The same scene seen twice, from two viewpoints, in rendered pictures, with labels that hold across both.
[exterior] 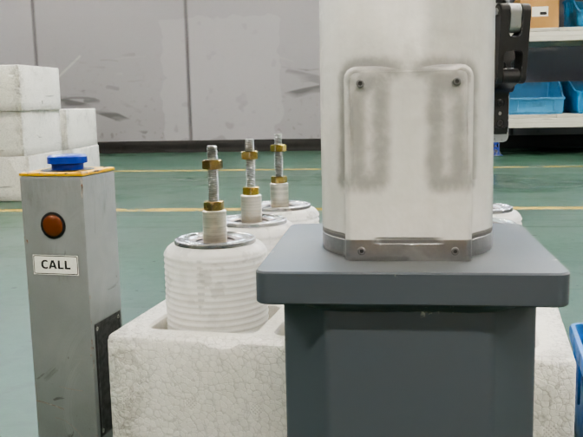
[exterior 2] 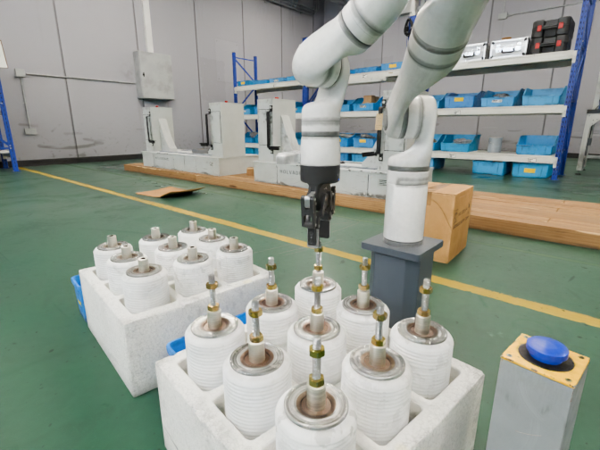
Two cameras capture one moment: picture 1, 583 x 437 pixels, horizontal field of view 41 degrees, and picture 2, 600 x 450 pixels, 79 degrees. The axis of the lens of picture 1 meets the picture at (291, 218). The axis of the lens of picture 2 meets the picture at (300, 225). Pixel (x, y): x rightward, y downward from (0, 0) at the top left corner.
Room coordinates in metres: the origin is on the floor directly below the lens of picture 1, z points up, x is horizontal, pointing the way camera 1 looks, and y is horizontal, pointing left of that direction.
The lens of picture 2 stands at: (1.26, 0.20, 0.57)
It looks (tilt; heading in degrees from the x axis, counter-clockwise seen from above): 15 degrees down; 214
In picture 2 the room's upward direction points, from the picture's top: straight up
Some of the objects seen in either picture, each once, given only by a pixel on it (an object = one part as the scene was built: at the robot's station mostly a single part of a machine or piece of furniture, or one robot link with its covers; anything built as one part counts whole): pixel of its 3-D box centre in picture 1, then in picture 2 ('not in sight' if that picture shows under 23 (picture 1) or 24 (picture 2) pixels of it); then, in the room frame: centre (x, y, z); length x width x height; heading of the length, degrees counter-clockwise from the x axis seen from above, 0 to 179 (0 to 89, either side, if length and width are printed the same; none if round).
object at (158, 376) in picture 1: (362, 372); (315, 411); (0.81, -0.07, 0.09); 0.39 x 0.39 x 0.18; 76
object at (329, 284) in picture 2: not in sight; (318, 284); (0.66, -0.16, 0.25); 0.08 x 0.08 x 0.01
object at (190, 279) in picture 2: not in sight; (195, 292); (0.70, -0.49, 0.16); 0.10 x 0.10 x 0.18
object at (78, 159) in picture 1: (67, 164); (545, 352); (0.81, 0.23, 0.32); 0.04 x 0.04 x 0.02
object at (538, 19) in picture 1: (534, 15); not in sight; (5.23, -1.60, 0.89); 0.31 x 0.24 x 0.20; 173
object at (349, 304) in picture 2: not in sight; (362, 304); (0.69, -0.04, 0.25); 0.08 x 0.08 x 0.01
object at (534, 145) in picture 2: not in sight; (537, 145); (-3.94, 0.08, 0.36); 0.50 x 0.38 x 0.21; 173
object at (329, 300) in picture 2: not in sight; (317, 324); (0.66, -0.16, 0.16); 0.10 x 0.10 x 0.18
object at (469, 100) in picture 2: not in sight; (464, 100); (-4.04, -0.79, 0.90); 0.50 x 0.38 x 0.21; 173
